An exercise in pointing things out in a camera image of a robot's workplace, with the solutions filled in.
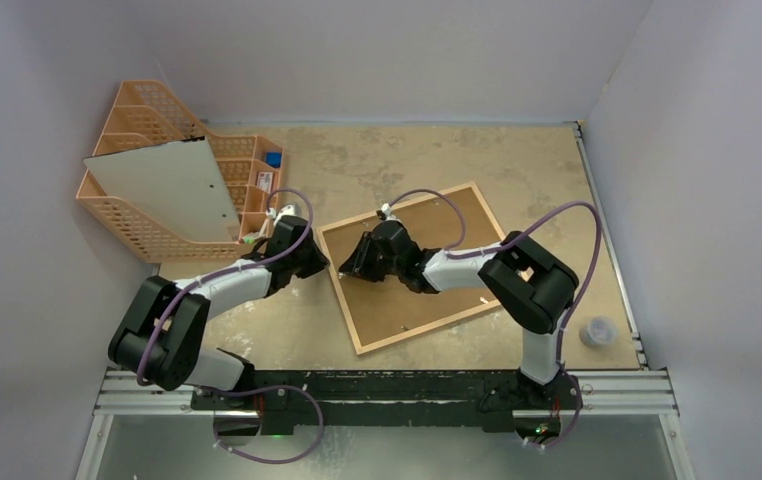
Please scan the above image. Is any wooden picture frame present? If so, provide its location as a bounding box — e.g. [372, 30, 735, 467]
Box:
[315, 182, 521, 357]

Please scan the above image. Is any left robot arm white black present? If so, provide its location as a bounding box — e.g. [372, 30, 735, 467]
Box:
[108, 215, 329, 409]

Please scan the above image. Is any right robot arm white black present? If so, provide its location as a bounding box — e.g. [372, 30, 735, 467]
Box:
[338, 220, 590, 407]

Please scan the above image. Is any red white small box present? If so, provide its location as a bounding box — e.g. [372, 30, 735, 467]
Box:
[255, 171, 275, 193]

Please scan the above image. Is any blue small item in organizer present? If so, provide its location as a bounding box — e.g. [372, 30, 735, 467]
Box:
[264, 151, 283, 168]

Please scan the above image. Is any white board in organizer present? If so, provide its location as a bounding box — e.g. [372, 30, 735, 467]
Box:
[83, 137, 240, 242]

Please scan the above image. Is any orange plastic file organizer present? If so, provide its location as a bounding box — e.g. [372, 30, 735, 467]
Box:
[76, 80, 286, 263]

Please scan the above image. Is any small clear plastic cup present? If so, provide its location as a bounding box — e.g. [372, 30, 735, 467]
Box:
[578, 316, 619, 349]

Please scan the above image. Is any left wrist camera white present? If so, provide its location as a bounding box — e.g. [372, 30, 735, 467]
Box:
[266, 203, 302, 223]

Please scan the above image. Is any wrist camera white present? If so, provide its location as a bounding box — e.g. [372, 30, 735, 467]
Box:
[376, 203, 398, 221]
[266, 203, 302, 223]

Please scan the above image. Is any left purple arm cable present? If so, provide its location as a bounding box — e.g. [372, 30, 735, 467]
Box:
[135, 188, 315, 389]

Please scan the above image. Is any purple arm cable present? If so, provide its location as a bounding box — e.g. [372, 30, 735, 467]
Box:
[135, 188, 315, 389]
[384, 189, 602, 412]

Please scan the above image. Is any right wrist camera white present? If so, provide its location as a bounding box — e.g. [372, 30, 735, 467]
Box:
[376, 203, 398, 221]

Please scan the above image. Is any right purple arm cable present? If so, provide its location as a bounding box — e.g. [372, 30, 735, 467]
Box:
[384, 189, 602, 412]

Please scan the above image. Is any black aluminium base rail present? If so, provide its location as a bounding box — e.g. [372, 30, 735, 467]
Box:
[94, 369, 678, 437]

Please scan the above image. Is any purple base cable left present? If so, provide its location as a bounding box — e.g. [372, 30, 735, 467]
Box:
[212, 385, 325, 466]

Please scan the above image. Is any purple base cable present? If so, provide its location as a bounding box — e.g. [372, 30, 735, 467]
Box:
[212, 385, 325, 466]
[520, 390, 584, 452]

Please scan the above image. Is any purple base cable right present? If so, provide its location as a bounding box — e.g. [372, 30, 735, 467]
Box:
[520, 390, 584, 452]

